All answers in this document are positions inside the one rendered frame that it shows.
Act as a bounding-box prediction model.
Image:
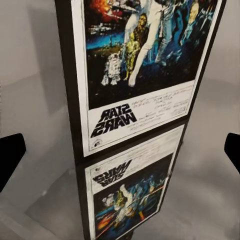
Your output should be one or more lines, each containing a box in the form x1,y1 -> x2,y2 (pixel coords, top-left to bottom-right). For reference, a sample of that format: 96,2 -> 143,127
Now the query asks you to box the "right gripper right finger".
224,132 -> 240,173

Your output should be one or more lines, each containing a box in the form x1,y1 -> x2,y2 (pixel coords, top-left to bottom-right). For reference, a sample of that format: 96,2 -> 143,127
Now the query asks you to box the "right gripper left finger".
0,133 -> 26,193

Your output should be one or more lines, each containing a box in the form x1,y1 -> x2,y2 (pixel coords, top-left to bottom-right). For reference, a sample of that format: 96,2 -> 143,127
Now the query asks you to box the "poster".
55,0 -> 227,166

